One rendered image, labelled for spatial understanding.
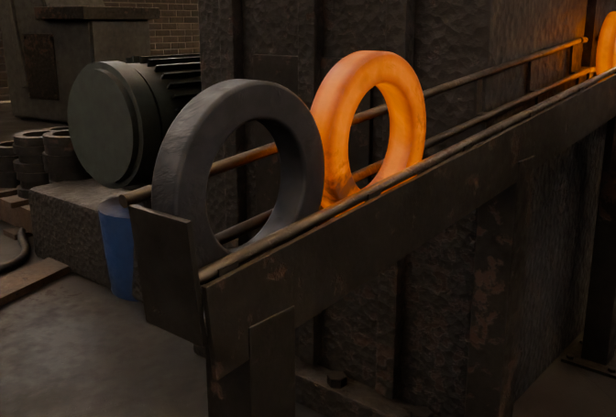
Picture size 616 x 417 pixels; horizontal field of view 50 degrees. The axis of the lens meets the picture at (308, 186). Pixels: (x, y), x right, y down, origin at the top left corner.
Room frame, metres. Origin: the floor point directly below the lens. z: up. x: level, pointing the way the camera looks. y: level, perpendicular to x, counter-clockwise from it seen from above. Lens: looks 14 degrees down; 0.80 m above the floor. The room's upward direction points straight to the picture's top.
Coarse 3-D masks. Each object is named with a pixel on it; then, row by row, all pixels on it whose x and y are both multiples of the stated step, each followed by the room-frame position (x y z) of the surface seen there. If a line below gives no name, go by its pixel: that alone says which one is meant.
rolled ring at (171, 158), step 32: (224, 96) 0.53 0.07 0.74; (256, 96) 0.56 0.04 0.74; (288, 96) 0.59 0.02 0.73; (192, 128) 0.51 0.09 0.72; (224, 128) 0.53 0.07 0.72; (288, 128) 0.59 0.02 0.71; (160, 160) 0.51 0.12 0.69; (192, 160) 0.50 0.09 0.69; (288, 160) 0.62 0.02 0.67; (320, 160) 0.63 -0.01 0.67; (160, 192) 0.50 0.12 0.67; (192, 192) 0.50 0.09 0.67; (288, 192) 0.62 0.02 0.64; (320, 192) 0.63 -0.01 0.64; (192, 224) 0.50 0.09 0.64; (288, 224) 0.60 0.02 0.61; (224, 256) 0.53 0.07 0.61
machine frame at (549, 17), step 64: (256, 0) 1.41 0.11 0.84; (320, 0) 1.28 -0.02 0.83; (384, 0) 1.20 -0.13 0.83; (448, 0) 1.12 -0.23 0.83; (512, 0) 1.13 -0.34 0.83; (576, 0) 1.37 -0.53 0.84; (256, 64) 1.40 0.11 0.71; (320, 64) 1.28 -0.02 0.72; (448, 64) 1.12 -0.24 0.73; (576, 64) 1.40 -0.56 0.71; (256, 128) 1.40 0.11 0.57; (384, 128) 1.16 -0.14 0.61; (448, 128) 1.12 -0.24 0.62; (256, 192) 1.40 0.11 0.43; (576, 192) 1.46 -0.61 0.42; (448, 256) 1.11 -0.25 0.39; (576, 256) 1.50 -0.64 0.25; (320, 320) 1.29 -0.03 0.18; (384, 320) 1.16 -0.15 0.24; (448, 320) 1.10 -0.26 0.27; (576, 320) 1.54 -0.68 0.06; (320, 384) 1.22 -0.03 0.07; (384, 384) 1.15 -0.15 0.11; (448, 384) 1.10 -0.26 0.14
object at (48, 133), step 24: (0, 144) 2.65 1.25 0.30; (24, 144) 2.41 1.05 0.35; (48, 144) 2.24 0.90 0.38; (0, 168) 2.56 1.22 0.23; (24, 168) 2.40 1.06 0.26; (48, 168) 2.26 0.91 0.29; (72, 168) 2.25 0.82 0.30; (0, 192) 2.49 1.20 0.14; (24, 192) 2.40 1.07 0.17; (0, 216) 2.53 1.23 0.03; (24, 216) 2.39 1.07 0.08
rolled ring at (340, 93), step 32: (352, 64) 0.67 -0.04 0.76; (384, 64) 0.70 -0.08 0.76; (320, 96) 0.66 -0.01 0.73; (352, 96) 0.66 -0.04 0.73; (384, 96) 0.76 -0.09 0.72; (416, 96) 0.75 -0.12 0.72; (320, 128) 0.64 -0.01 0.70; (416, 128) 0.76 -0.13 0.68; (384, 160) 0.76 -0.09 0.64; (416, 160) 0.76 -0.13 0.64; (352, 192) 0.66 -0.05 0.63
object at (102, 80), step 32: (96, 64) 1.96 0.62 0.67; (128, 64) 2.00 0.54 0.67; (160, 64) 2.01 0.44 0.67; (192, 64) 2.10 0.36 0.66; (96, 96) 1.93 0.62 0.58; (128, 96) 1.86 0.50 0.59; (160, 96) 1.92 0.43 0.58; (192, 96) 2.01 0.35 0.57; (96, 128) 1.94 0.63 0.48; (128, 128) 1.84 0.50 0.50; (160, 128) 1.90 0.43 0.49; (96, 160) 1.95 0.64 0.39; (128, 160) 1.85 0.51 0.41; (32, 192) 2.13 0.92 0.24; (64, 192) 2.08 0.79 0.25; (96, 192) 2.08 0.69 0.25; (32, 224) 2.14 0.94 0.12; (64, 224) 2.01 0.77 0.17; (96, 224) 1.89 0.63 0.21; (64, 256) 2.02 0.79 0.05; (96, 256) 1.90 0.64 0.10
